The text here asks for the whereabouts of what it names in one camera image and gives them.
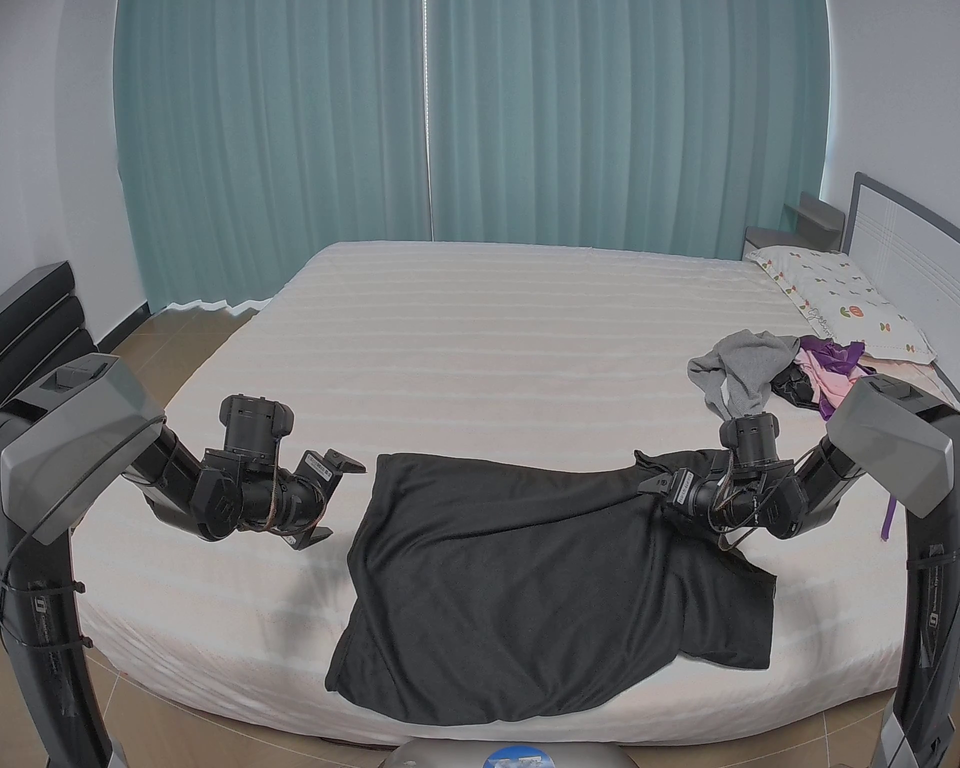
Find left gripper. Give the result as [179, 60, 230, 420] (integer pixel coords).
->
[243, 448, 368, 554]

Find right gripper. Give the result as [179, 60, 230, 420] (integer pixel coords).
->
[636, 468, 725, 530]

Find black T-shirt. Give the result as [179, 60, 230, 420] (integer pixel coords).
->
[324, 450, 777, 727]

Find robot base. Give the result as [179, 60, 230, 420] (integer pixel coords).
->
[378, 738, 624, 768]

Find pile of clothes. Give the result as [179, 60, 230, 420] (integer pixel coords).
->
[770, 335, 935, 543]

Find bed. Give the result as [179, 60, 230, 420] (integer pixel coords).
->
[71, 171, 960, 751]

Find grey garment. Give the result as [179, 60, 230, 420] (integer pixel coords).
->
[687, 328, 802, 421]

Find white printed pillow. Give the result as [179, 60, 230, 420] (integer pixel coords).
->
[744, 244, 939, 366]

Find grey bedside table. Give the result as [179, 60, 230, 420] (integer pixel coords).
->
[742, 190, 847, 262]

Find black dressing table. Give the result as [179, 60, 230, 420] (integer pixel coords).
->
[0, 260, 95, 406]

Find blue-green curtain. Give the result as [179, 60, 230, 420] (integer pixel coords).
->
[112, 0, 436, 312]
[423, 0, 835, 262]

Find black cable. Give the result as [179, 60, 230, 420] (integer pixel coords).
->
[714, 523, 757, 558]

